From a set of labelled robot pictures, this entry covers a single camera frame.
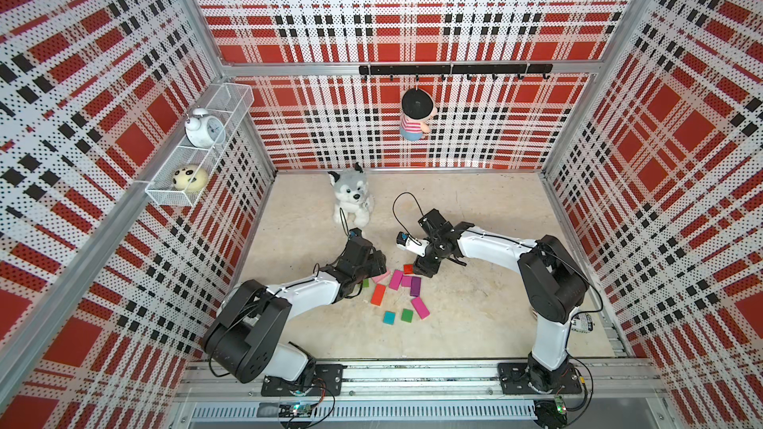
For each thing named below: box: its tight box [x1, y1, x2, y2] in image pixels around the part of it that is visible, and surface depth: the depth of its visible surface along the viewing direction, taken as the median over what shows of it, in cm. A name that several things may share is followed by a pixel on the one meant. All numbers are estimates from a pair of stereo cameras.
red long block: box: [370, 283, 387, 306], surface depth 90 cm
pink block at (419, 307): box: [411, 295, 431, 320], surface depth 88 cm
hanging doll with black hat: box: [399, 87, 435, 143], surface depth 97 cm
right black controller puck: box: [533, 395, 568, 429], surface depth 68 cm
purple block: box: [409, 276, 422, 297], surface depth 91 cm
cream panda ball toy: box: [172, 164, 209, 194], surface depth 66 cm
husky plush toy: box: [327, 161, 375, 228], surface depth 95 cm
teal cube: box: [382, 310, 397, 326], surface depth 86 cm
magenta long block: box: [388, 269, 404, 291], surface depth 93 cm
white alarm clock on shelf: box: [183, 107, 227, 149], surface depth 72 cm
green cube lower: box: [400, 307, 415, 323], surface depth 86 cm
